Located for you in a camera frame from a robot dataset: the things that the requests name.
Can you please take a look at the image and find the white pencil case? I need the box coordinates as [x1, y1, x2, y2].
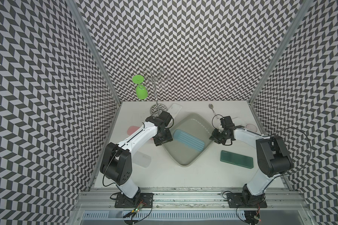
[167, 103, 183, 119]

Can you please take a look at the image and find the light blue pencil case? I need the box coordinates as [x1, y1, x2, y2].
[173, 129, 205, 152]

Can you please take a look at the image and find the grey storage box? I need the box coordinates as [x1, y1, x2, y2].
[163, 113, 214, 167]

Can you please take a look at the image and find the pink pencil case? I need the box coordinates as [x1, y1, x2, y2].
[126, 125, 156, 142]

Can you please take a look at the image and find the translucent clear pencil case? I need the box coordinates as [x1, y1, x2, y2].
[132, 152, 152, 168]

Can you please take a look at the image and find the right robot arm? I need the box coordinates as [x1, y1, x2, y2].
[210, 116, 294, 208]

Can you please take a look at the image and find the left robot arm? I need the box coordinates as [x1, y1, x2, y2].
[100, 112, 174, 206]

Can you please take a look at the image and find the dark green pencil case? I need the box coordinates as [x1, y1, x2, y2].
[220, 151, 254, 169]

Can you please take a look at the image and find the green plastic wine glass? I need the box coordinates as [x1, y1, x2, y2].
[132, 75, 148, 100]

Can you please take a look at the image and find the chrome cup rack stand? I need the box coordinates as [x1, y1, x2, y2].
[144, 68, 169, 116]

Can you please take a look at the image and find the metal spoon patterned handle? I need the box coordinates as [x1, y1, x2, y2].
[208, 104, 217, 117]

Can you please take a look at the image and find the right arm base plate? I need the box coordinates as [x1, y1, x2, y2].
[226, 193, 268, 209]

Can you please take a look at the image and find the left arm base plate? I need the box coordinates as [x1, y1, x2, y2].
[115, 193, 154, 209]

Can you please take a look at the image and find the aluminium front rail frame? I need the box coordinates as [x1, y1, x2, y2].
[68, 188, 316, 225]

